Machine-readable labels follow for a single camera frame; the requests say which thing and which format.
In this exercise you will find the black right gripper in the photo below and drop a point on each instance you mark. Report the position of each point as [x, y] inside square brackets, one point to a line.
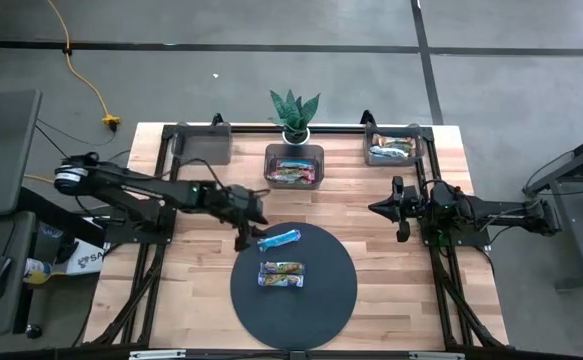
[403, 231]

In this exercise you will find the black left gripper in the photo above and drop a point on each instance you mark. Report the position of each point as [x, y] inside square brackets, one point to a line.
[238, 202]

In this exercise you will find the bright blue granola bar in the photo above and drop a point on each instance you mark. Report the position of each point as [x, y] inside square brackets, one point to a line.
[279, 240]

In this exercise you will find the blue white granola bar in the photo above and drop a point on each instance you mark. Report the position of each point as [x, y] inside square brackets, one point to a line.
[386, 154]

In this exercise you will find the white silver granola bar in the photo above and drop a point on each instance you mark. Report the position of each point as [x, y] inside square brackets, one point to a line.
[400, 148]

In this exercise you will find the purple blue granola bar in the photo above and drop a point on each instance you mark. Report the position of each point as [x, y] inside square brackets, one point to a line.
[281, 281]

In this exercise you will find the red pink granola bar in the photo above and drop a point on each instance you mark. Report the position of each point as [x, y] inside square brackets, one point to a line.
[298, 172]

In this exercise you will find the orange green granola bar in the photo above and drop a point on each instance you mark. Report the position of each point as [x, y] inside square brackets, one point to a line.
[396, 140]

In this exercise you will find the blue red granola bar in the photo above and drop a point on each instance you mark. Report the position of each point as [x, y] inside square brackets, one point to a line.
[296, 164]

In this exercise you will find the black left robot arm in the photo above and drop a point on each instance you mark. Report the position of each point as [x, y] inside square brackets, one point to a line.
[136, 186]

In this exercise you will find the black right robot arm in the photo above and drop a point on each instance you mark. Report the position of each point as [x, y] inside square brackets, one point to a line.
[501, 212]

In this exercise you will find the blue chocolate chip granola bar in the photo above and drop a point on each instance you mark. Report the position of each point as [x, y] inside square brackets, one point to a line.
[281, 268]

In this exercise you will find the grey translucent plastic bin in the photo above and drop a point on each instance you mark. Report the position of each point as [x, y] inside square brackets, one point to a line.
[271, 150]
[203, 147]
[418, 150]

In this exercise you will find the white plant pot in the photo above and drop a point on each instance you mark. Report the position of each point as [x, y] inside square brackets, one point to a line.
[296, 142]

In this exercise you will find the black table clamp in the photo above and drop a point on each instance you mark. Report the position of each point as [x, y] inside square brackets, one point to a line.
[367, 118]
[217, 120]

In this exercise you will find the round dark woven placemat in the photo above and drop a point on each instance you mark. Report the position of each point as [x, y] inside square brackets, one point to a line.
[291, 330]

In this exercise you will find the green snake plant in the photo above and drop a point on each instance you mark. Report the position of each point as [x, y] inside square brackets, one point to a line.
[293, 112]

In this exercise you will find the white printed box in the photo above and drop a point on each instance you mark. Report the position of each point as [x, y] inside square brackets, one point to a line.
[91, 260]

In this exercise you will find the dark metal stand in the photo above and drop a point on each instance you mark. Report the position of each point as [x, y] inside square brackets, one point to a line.
[568, 225]

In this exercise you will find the small yellow labelled bottle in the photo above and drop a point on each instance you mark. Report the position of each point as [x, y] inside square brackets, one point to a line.
[36, 272]

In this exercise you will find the dark side desk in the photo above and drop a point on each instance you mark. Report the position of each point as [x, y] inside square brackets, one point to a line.
[18, 235]

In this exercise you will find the black round caster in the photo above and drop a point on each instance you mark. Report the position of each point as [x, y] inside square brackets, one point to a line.
[33, 331]

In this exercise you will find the grey desk panel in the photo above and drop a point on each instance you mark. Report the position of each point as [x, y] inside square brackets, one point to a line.
[1, 150]

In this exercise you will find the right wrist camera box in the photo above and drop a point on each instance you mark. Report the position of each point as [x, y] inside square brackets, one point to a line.
[412, 197]

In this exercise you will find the black aluminium table frame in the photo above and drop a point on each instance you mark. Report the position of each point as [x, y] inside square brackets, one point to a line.
[251, 129]

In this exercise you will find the silver metal bracket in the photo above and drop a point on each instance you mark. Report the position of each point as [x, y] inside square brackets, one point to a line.
[436, 356]
[156, 355]

